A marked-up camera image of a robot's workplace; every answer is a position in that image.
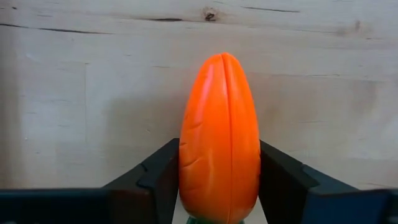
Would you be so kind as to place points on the green ball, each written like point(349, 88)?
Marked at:
point(217, 140)

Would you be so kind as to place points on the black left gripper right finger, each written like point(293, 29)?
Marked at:
point(295, 199)

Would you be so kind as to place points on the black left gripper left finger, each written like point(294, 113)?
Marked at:
point(140, 199)

